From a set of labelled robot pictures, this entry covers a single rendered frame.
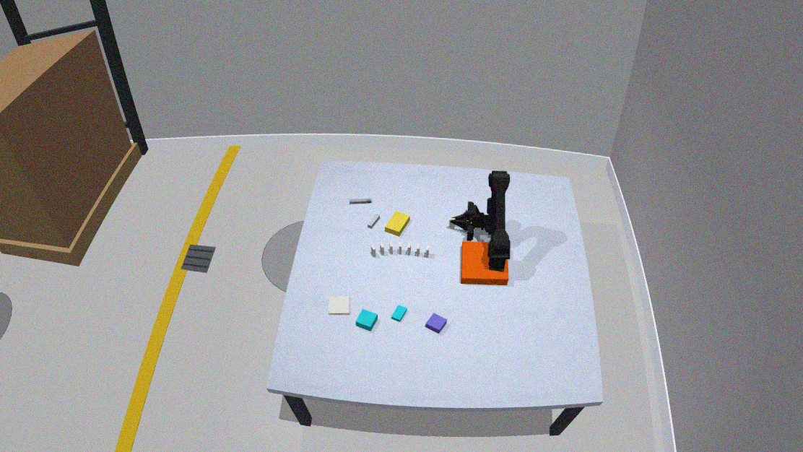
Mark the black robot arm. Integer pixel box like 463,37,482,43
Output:
469,170,511,271

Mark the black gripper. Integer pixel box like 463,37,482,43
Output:
451,201,485,241

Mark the yellow block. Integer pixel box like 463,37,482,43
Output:
385,211,410,236

